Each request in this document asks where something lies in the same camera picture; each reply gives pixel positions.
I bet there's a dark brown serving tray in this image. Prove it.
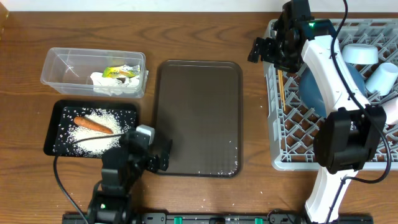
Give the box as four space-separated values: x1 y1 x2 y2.
154 60 243 178

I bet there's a silver foil wrapper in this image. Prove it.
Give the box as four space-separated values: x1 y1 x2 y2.
102 65 141 78

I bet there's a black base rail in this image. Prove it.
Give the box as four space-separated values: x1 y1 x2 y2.
62 213 374 224

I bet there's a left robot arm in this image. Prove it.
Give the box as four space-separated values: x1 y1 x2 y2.
87 129 172 224

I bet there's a pile of white rice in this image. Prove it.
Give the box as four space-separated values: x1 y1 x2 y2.
67 110 122 156

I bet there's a white paper napkin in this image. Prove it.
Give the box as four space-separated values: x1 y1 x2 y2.
90 72 140 96

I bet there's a large blue plate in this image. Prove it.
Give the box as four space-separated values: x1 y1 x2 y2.
298 63 366 118

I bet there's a grey dishwasher rack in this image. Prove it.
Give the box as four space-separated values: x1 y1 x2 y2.
263 19 397 171

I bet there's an orange carrot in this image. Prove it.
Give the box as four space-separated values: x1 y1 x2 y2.
73 116 113 134

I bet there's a light blue cup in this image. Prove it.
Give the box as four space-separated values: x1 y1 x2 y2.
365 62 397 96

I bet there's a black waste tray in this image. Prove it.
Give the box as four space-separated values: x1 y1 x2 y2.
44 100 138 158

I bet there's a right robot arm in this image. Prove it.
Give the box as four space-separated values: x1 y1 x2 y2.
248 17 391 223

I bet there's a clear plastic bin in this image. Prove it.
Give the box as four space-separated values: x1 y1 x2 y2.
40 47 148 98

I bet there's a white pink cup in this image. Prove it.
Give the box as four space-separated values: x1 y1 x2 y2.
381 98 398 125

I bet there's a small light blue bowl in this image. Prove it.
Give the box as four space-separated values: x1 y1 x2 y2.
342 44 378 65

